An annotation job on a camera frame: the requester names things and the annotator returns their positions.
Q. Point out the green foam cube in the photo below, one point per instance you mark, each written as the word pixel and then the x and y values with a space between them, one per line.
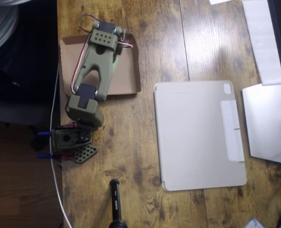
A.
pixel 116 64

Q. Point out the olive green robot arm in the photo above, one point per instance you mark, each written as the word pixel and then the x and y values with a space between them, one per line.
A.
pixel 99 61

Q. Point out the brown cardboard tray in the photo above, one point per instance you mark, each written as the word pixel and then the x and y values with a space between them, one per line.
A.
pixel 126 78

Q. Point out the beige tablet case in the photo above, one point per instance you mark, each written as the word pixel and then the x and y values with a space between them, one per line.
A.
pixel 197 154

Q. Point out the silver monitor stand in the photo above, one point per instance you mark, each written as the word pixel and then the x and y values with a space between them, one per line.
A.
pixel 264 123

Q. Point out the white paper sheet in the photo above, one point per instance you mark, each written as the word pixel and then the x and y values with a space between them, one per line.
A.
pixel 219 1

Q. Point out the white foam strip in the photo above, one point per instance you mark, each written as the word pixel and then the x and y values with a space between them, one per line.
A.
pixel 261 35

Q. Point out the white and blue box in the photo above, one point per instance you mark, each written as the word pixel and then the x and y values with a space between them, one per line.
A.
pixel 254 223

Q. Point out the person in grey shirt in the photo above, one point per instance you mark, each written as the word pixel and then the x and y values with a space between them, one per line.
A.
pixel 0 23

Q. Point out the perforated dark base plate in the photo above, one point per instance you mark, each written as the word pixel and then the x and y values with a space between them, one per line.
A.
pixel 86 152

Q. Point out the black camera pole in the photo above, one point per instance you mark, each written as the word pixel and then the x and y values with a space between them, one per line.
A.
pixel 116 202

